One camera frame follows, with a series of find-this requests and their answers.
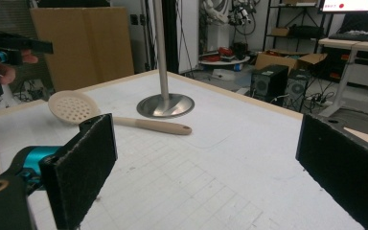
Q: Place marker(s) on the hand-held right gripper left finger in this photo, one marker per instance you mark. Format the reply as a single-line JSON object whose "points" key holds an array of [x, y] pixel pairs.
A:
{"points": [[76, 169]]}

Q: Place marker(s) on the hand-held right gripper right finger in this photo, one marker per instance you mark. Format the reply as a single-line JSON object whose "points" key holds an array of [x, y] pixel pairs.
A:
{"points": [[341, 166]]}

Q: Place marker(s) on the beige slotted spoon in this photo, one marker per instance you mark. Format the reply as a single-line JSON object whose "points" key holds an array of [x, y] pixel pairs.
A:
{"points": [[73, 107]]}

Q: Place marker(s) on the large cardboard sheet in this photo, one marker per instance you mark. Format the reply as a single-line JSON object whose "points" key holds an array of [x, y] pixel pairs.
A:
{"points": [[86, 44]]}

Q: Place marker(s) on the black computer tower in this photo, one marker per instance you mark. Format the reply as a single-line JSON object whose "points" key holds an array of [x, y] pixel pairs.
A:
{"points": [[268, 81], [297, 87]]}

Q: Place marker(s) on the metal stand with round base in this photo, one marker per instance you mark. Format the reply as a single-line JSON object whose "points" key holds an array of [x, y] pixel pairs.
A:
{"points": [[164, 102]]}

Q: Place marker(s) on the white desk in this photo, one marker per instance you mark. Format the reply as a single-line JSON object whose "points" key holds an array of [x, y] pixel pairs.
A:
{"points": [[354, 46]]}

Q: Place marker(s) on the open cardboard box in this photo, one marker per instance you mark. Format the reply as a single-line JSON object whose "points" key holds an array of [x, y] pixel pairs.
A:
{"points": [[278, 59]]}

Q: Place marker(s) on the black keyboard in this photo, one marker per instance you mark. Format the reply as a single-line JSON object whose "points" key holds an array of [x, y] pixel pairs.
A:
{"points": [[357, 35]]}

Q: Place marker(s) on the black metal shelf rack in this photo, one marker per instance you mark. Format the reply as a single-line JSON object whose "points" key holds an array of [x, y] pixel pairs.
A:
{"points": [[297, 32]]}

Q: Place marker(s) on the blue tape roll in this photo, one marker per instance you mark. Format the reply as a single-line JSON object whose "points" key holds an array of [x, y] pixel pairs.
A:
{"points": [[237, 67]]}

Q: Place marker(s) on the round white table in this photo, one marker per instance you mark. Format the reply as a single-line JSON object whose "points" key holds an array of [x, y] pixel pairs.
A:
{"points": [[225, 61]]}

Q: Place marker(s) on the computer monitor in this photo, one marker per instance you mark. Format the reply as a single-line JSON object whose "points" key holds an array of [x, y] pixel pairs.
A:
{"points": [[354, 4]]}

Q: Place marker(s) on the white robot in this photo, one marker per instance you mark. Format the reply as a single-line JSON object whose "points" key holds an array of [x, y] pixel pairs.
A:
{"points": [[217, 22]]}

